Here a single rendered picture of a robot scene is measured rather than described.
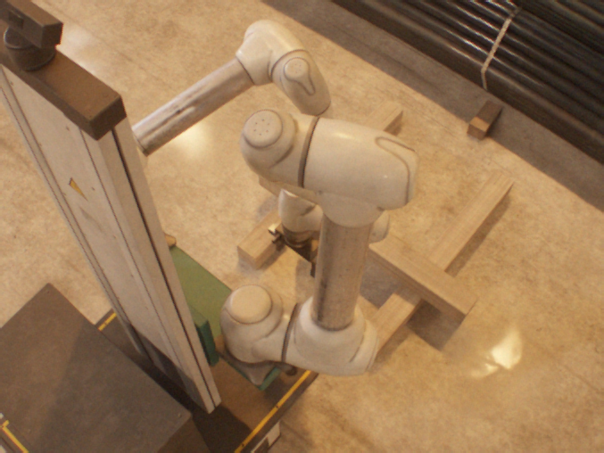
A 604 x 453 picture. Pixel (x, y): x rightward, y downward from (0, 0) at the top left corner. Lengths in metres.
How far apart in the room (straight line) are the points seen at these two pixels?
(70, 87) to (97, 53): 2.68
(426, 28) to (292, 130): 2.16
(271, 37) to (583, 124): 1.61
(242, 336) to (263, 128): 0.64
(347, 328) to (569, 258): 1.63
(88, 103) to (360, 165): 0.46
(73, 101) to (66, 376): 0.98
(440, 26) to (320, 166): 2.13
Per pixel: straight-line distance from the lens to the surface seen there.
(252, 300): 1.62
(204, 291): 1.95
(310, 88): 1.87
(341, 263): 1.36
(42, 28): 0.95
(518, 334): 2.80
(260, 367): 1.82
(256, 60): 1.95
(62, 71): 1.01
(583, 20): 2.97
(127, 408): 1.74
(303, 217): 1.72
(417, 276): 2.57
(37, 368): 1.84
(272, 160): 1.16
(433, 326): 2.72
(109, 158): 1.01
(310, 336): 1.58
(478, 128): 3.20
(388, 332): 2.57
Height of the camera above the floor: 2.47
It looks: 60 degrees down
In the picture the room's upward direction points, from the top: 2 degrees clockwise
